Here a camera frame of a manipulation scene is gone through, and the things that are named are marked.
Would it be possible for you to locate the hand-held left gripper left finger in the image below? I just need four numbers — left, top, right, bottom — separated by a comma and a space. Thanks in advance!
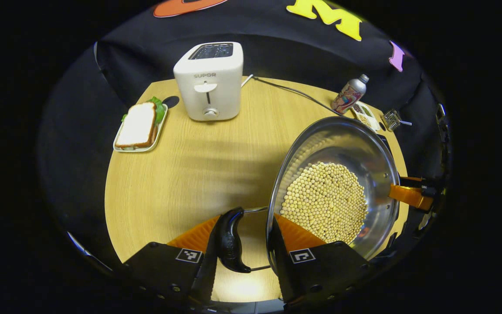
122, 214, 222, 306

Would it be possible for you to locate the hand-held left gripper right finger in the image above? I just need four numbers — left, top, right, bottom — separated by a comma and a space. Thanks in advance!
268, 213, 371, 312

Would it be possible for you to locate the black induction cooktop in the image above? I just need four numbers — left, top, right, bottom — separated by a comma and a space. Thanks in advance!
375, 133, 408, 262

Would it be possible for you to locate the stainless steel pot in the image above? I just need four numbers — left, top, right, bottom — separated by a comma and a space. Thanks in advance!
215, 116, 402, 273

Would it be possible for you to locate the black metal stand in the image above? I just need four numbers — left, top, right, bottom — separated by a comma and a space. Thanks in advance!
435, 103, 452, 171

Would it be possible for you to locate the pile of soybeans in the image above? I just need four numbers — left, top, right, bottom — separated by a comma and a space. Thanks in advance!
279, 162, 369, 245

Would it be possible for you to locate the white divided seasoning dish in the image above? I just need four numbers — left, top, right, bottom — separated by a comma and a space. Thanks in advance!
351, 102, 382, 132

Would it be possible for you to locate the silver printed bottle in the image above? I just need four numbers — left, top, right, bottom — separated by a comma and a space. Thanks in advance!
331, 74, 370, 115

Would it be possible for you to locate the sandwich with lettuce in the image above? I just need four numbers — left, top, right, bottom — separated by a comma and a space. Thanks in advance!
115, 97, 166, 150

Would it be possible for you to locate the white toaster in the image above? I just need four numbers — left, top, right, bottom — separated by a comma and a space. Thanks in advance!
173, 41, 244, 122

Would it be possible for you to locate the wire mesh holder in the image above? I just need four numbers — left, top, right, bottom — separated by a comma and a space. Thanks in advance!
382, 109, 402, 132

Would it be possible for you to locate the black power cable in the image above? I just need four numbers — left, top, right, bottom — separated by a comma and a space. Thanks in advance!
253, 76, 343, 116

